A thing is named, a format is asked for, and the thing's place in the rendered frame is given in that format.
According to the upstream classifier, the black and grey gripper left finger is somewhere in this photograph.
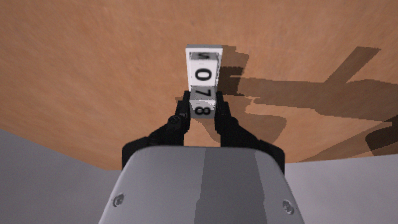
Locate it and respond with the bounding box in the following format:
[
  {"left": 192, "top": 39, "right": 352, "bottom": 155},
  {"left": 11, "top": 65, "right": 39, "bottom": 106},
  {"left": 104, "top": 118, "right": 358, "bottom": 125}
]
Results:
[{"left": 122, "top": 91, "right": 191, "bottom": 170}]

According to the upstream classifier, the white number cube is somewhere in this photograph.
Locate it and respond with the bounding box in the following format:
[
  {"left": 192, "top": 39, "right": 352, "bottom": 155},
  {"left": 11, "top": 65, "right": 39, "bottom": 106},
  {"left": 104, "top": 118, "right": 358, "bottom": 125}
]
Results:
[
  {"left": 189, "top": 86, "right": 217, "bottom": 119},
  {"left": 189, "top": 52, "right": 218, "bottom": 86}
]

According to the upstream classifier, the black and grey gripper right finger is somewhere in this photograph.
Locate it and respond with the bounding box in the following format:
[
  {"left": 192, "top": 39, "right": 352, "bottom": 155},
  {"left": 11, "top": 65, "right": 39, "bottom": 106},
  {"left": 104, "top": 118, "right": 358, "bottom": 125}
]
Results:
[{"left": 214, "top": 91, "right": 285, "bottom": 175}]

